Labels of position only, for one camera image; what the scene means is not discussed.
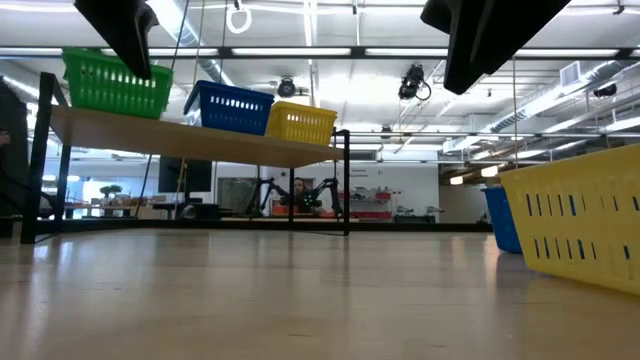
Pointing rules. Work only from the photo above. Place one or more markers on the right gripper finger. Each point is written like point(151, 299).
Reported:
point(490, 30)
point(436, 15)

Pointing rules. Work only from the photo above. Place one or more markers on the green plastic basket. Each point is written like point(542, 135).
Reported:
point(115, 106)

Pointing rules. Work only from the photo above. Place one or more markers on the black background robot arm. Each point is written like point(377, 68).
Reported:
point(267, 189)
point(332, 187)

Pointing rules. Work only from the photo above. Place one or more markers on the wooden shelf with black legs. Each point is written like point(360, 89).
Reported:
point(200, 142)

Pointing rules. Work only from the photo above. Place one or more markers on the grey ceiling vent box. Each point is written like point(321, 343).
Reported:
point(570, 74)

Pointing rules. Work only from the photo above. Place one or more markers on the small black ceiling fixture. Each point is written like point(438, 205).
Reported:
point(605, 90)

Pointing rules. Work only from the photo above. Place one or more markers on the round black ceiling device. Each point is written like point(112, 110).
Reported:
point(286, 88)

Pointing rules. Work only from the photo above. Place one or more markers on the black screen panel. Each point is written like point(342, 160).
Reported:
point(185, 175)

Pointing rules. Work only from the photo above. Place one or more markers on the black partition panel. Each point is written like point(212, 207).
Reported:
point(12, 175)

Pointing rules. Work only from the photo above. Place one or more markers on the red and white storage rack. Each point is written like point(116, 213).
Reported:
point(372, 214)

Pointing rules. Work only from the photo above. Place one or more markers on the person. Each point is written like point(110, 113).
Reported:
point(300, 189)

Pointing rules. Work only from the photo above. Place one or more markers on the silver ventilation duct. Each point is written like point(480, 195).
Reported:
point(180, 30)
point(550, 100)

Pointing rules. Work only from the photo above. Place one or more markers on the black overhead camera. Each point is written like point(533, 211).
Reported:
point(412, 82)

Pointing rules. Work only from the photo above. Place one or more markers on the black overhead frame bar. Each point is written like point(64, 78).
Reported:
point(357, 51)

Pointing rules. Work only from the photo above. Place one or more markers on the black aluminium table frame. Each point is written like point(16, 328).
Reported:
point(400, 226)

